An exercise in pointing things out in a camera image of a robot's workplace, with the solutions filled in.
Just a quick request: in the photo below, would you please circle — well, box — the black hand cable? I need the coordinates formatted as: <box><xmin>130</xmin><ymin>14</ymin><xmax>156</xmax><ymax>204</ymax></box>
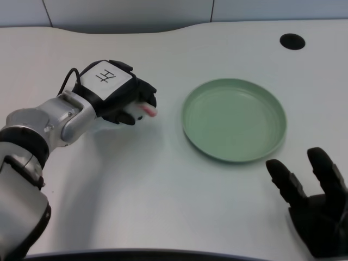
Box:
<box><xmin>57</xmin><ymin>67</ymin><xmax>81</xmax><ymax>96</ymax></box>

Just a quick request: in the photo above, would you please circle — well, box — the white rabbit doll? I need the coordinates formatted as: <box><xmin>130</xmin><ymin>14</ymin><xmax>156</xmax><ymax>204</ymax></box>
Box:
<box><xmin>124</xmin><ymin>101</ymin><xmax>158</xmax><ymax>122</ymax></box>

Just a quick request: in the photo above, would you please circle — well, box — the black table cable hole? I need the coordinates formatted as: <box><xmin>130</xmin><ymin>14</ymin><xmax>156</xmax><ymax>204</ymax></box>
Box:
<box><xmin>279</xmin><ymin>33</ymin><xmax>306</xmax><ymax>51</ymax></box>

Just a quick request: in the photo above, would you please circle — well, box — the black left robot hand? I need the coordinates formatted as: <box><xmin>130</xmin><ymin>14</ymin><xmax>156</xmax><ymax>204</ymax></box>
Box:
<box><xmin>71</xmin><ymin>59</ymin><xmax>158</xmax><ymax>126</ymax></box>

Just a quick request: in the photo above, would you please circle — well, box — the green round plate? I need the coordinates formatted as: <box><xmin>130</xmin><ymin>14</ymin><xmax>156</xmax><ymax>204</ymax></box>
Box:
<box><xmin>181</xmin><ymin>78</ymin><xmax>287</xmax><ymax>164</ymax></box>

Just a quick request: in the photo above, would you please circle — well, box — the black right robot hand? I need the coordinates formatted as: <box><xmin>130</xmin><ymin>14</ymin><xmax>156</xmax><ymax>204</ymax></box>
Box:
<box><xmin>265</xmin><ymin>147</ymin><xmax>348</xmax><ymax>258</ymax></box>

